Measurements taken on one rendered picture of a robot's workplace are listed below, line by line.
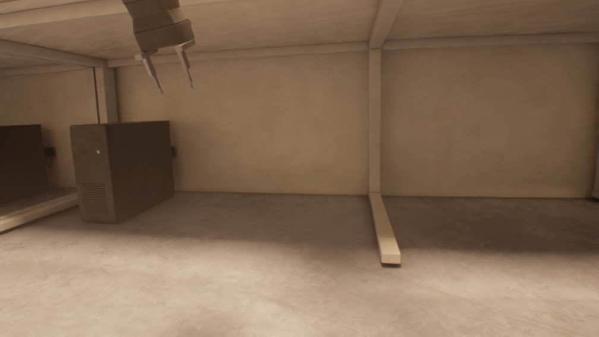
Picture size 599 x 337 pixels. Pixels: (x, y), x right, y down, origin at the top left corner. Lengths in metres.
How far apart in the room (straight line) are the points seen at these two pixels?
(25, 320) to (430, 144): 1.52
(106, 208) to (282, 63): 1.01
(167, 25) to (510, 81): 1.48
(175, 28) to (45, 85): 1.93
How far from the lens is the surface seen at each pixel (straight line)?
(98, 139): 1.37
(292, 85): 1.54
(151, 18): 0.49
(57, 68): 2.18
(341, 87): 1.51
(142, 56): 0.49
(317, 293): 0.78
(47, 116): 2.37
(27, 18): 1.17
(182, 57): 0.47
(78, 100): 2.19
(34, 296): 1.02
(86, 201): 1.47
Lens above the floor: 0.43
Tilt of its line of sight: 7 degrees down
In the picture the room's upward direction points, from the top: 1 degrees counter-clockwise
